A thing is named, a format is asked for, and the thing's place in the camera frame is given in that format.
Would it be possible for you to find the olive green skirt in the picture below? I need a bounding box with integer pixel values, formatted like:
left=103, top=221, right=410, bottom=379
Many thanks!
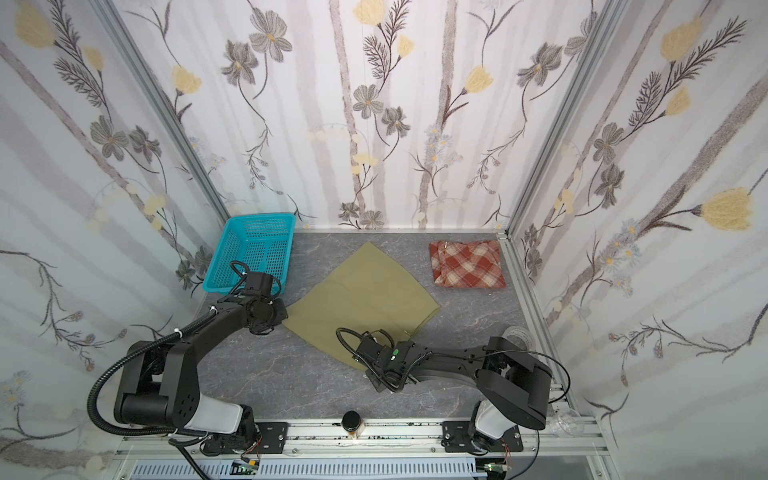
left=283, top=242, right=439, bottom=371

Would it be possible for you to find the red plaid wool skirt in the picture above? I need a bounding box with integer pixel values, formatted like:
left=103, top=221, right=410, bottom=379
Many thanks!
left=429, top=240, right=506, bottom=289

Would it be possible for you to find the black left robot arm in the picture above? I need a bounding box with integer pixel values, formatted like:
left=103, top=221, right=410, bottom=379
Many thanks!
left=86, top=262, right=288, bottom=456

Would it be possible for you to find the teal plastic basket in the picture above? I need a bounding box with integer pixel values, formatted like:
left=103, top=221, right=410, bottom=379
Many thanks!
left=202, top=213, right=296, bottom=295

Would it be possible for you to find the black knob jar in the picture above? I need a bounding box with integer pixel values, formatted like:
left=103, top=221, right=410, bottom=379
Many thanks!
left=341, top=410, right=365, bottom=438

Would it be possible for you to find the clear tape roll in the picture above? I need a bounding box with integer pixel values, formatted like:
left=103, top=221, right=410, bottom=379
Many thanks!
left=502, top=326, right=536, bottom=351

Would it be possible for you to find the aluminium front rail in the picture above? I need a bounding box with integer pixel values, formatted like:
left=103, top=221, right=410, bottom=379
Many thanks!
left=105, top=418, right=620, bottom=479

